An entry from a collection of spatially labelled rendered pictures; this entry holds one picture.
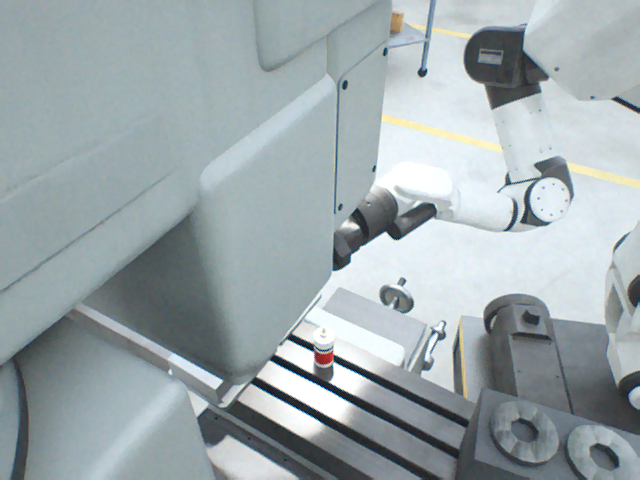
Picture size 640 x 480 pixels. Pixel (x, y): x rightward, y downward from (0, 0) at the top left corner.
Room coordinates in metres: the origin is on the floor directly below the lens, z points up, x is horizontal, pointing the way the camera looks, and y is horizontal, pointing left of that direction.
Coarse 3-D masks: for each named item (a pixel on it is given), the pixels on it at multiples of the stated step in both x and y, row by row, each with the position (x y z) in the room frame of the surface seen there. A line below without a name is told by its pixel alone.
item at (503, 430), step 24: (480, 408) 0.39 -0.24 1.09; (504, 408) 0.38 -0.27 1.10; (528, 408) 0.38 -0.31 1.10; (552, 408) 0.39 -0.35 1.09; (480, 432) 0.35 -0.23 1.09; (504, 432) 0.34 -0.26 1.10; (528, 432) 0.35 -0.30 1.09; (552, 432) 0.35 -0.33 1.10; (576, 432) 0.35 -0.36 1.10; (600, 432) 0.35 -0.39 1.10; (624, 432) 0.35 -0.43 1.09; (480, 456) 0.32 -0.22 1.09; (504, 456) 0.32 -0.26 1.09; (528, 456) 0.31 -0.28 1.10; (552, 456) 0.31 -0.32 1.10; (576, 456) 0.31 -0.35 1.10; (600, 456) 0.32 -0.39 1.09; (624, 456) 0.31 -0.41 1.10
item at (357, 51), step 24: (384, 0) 0.55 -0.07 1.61; (360, 24) 0.50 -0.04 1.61; (384, 24) 0.54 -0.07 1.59; (336, 48) 0.45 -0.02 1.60; (360, 48) 0.49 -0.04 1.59; (384, 48) 0.54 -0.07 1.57; (336, 72) 0.45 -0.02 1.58; (360, 72) 0.49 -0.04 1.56; (384, 72) 0.55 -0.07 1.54; (360, 96) 0.49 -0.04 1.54; (336, 120) 0.45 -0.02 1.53; (360, 120) 0.50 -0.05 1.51; (336, 144) 0.45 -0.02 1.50; (360, 144) 0.50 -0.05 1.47; (336, 168) 0.45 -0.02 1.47; (360, 168) 0.51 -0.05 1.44; (336, 192) 0.45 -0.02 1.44; (360, 192) 0.52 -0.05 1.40; (336, 216) 0.46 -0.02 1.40
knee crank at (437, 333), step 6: (438, 324) 1.02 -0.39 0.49; (444, 324) 1.03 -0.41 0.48; (432, 330) 0.99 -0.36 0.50; (438, 330) 0.98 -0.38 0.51; (432, 336) 0.97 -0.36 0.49; (438, 336) 0.97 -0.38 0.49; (444, 336) 0.97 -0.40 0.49; (432, 342) 0.94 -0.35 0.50; (432, 348) 0.92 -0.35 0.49; (426, 354) 0.89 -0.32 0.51; (426, 360) 0.87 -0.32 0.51; (432, 360) 0.87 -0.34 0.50; (426, 366) 0.86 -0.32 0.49; (432, 366) 0.87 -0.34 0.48
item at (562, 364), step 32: (512, 320) 0.95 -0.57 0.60; (544, 320) 0.94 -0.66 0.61; (512, 352) 0.84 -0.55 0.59; (544, 352) 0.84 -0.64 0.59; (576, 352) 0.86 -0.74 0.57; (512, 384) 0.75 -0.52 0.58; (544, 384) 0.74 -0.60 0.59; (576, 384) 0.76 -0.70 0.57; (608, 384) 0.76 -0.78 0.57; (608, 416) 0.67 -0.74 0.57
